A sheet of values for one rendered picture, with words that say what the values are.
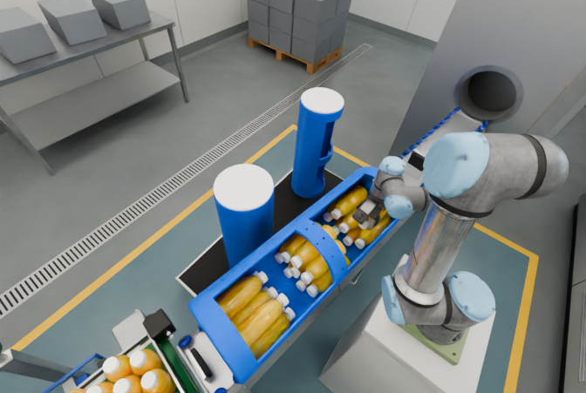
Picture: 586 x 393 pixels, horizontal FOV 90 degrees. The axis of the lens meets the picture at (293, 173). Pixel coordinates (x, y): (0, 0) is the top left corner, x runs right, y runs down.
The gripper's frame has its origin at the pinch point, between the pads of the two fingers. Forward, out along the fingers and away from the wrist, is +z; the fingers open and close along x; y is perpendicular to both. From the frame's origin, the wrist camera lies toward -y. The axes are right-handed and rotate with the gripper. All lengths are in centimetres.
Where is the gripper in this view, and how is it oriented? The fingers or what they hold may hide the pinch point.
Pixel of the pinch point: (363, 225)
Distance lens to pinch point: 122.9
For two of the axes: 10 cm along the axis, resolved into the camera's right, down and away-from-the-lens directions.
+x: -6.9, -5.7, 4.4
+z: -0.7, 6.6, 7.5
